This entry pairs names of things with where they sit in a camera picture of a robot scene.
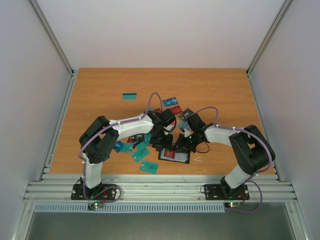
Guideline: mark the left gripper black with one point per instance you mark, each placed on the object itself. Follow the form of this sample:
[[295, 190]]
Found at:
[[167, 145]]

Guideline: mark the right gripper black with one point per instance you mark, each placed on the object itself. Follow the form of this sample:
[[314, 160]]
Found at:
[[185, 141]]

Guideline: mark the red VIP card bottom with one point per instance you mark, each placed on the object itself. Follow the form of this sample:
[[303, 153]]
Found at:
[[167, 154]]

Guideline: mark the red vip card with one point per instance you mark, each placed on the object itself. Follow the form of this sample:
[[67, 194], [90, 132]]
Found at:
[[176, 110], [167, 154]]

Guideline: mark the black leather card holder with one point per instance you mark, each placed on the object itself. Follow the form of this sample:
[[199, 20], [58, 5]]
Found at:
[[177, 157]]

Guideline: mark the teal vip card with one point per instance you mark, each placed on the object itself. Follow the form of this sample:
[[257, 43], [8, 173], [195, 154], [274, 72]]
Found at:
[[140, 154], [148, 167]]

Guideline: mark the teal VIP card bottom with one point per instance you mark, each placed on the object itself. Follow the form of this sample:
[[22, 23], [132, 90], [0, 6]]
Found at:
[[148, 167]]

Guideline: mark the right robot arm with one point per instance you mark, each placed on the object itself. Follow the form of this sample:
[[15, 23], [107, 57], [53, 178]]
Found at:
[[251, 149]]

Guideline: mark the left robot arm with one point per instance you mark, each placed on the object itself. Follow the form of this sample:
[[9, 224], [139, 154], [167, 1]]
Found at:
[[98, 141]]

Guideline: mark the black VIP card centre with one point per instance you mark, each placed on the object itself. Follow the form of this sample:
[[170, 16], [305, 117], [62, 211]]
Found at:
[[137, 137]]

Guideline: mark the black vip card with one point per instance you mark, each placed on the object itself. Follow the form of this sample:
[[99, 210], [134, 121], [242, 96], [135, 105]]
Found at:
[[186, 114], [137, 137]]

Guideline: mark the black VIP card right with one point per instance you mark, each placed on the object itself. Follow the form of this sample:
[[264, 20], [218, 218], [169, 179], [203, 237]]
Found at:
[[186, 114]]

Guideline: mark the teal card small lower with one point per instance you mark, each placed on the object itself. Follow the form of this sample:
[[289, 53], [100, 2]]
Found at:
[[127, 147]]

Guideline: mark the red VIP card upper right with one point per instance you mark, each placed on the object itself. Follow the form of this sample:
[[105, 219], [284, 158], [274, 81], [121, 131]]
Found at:
[[176, 110]]

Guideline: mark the blue card top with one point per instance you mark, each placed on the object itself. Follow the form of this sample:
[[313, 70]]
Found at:
[[169, 102]]

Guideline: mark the blue card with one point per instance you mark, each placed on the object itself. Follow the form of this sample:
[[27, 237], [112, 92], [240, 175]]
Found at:
[[118, 146], [169, 102]]

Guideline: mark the blue card lower left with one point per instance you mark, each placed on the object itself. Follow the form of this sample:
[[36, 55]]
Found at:
[[118, 146]]

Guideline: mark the teal card magnetic stripe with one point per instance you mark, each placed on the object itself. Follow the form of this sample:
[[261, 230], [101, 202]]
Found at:
[[128, 96]]

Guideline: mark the right circuit board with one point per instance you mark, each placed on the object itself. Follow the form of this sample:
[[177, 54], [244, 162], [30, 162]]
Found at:
[[232, 205]]

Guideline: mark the circuit board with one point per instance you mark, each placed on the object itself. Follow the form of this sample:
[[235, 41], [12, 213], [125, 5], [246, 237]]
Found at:
[[232, 205], [94, 206]]

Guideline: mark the left circuit board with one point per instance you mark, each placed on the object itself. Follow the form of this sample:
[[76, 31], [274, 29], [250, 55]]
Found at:
[[94, 206]]

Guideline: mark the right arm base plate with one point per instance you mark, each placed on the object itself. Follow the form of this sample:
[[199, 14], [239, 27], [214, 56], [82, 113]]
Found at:
[[215, 192]]

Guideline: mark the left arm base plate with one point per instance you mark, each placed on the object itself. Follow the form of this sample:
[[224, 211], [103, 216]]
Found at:
[[98, 193]]

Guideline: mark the aluminium rail frame front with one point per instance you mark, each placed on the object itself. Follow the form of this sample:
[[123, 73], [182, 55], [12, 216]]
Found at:
[[149, 188]]

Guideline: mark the grey slotted cable duct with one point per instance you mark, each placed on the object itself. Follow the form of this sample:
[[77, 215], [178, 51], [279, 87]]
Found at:
[[130, 208]]

